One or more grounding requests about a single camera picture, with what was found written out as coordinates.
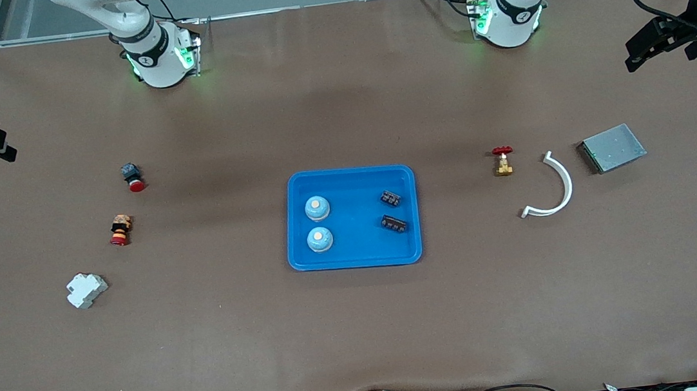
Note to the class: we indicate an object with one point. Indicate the blue dome call bell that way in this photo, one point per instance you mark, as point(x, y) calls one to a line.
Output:
point(317, 208)
point(320, 240)

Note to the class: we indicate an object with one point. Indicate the red button grey body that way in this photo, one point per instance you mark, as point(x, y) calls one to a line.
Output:
point(134, 179)

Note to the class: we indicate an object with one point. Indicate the aluminium table edge rail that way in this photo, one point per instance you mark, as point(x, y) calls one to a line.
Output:
point(335, 4)

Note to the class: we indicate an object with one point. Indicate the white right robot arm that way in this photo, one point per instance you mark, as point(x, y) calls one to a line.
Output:
point(153, 67)

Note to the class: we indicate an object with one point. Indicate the red button orange black body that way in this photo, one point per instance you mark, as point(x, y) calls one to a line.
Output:
point(121, 231)

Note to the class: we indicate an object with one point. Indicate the white curved plastic bracket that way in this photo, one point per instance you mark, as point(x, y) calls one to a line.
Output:
point(569, 184)

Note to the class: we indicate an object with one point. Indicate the black capacitor block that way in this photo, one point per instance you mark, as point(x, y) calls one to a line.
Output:
point(394, 224)
point(390, 199)

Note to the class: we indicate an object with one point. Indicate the large table cover mat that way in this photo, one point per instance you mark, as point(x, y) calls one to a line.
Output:
point(362, 323)

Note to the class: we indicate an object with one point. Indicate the grey metal box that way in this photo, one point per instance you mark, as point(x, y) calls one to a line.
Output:
point(614, 148)

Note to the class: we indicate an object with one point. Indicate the blue plastic tray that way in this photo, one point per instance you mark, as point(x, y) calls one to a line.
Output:
point(357, 249)

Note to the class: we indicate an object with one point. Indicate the white circuit breaker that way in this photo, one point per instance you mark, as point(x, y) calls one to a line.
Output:
point(86, 290)

